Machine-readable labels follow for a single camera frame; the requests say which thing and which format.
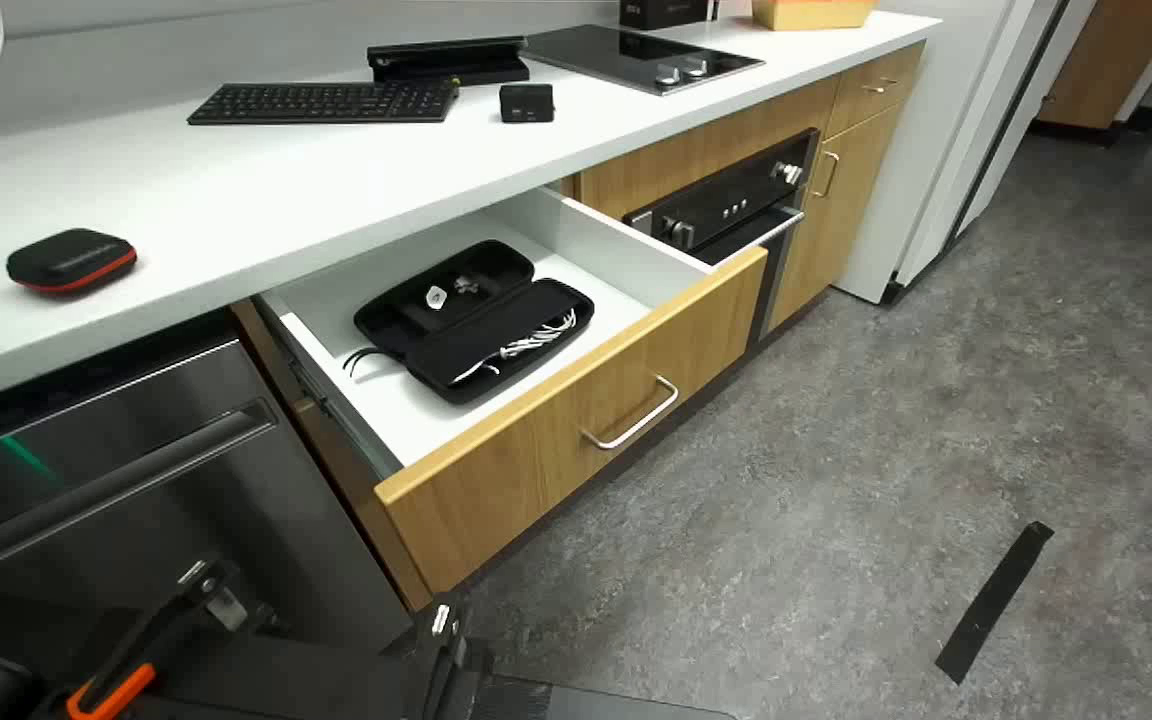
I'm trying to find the black and red oval case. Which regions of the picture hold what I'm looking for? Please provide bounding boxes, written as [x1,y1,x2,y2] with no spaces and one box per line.
[2,227,140,297]

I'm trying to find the wooden block on counter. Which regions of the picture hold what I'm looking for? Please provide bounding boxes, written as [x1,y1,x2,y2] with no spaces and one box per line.
[753,0,876,32]

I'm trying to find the silver drawer handle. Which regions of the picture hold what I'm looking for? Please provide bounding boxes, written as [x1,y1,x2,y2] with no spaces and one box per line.
[580,372,685,453]

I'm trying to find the small black box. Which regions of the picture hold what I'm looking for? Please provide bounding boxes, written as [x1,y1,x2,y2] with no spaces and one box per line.
[501,83,555,124]

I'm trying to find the black flat device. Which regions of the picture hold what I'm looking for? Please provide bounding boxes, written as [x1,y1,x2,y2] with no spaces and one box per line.
[366,36,528,83]

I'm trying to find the orange and black clamp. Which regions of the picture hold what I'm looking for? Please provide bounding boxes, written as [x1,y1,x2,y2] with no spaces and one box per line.
[62,560,255,720]

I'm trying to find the black strip on floor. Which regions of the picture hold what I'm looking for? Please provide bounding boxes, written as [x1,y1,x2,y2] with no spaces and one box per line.
[934,520,1051,684]

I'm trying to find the open black zip case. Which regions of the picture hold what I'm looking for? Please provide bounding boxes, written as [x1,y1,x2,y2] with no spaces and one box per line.
[350,239,597,405]

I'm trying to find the wooden cabinet door right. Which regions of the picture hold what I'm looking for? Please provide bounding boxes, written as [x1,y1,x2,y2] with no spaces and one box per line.
[766,43,922,328]

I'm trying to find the black keyboard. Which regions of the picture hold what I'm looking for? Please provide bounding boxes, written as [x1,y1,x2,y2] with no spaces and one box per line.
[193,81,458,126]

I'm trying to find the stainless steel dishwasher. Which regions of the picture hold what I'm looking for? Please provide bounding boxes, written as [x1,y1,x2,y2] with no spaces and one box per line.
[0,312,406,649]

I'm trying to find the black induction cooktop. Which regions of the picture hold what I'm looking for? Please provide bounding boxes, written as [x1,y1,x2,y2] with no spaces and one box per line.
[524,23,753,91]

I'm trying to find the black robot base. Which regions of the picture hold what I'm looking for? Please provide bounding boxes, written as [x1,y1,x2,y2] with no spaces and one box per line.
[0,604,730,720]

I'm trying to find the white refrigerator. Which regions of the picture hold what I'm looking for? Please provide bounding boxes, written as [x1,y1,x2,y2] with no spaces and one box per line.
[835,0,1075,302]

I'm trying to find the built-in black oven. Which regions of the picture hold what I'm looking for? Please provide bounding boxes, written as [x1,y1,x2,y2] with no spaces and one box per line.
[626,133,814,342]

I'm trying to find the wooden drawer with white interior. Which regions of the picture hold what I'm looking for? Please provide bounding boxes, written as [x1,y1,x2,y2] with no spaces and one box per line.
[237,193,766,607]

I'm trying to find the dark box on counter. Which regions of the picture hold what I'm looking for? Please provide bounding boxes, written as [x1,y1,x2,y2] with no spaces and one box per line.
[619,0,710,28]

